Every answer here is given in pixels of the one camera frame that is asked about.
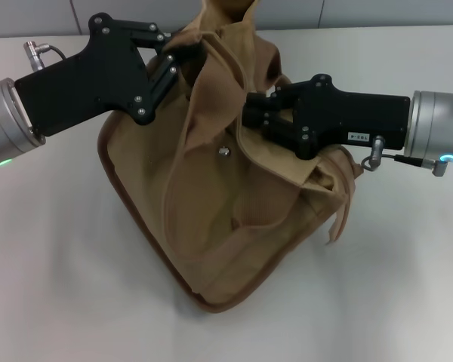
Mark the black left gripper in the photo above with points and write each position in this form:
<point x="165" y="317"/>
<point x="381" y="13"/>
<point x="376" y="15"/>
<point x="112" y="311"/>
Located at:
<point x="94" y="79"/>

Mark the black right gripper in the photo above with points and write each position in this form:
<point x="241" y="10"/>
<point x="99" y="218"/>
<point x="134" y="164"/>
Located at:
<point x="355" y="117"/>

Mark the khaki fabric food bag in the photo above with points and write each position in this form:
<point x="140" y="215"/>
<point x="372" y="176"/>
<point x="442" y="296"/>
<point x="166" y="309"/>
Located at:
<point x="230" y="226"/>

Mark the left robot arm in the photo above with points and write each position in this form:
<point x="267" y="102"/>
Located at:
<point x="4" y="117"/>

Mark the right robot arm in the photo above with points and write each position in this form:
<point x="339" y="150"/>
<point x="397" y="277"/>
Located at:
<point x="434" y="120"/>

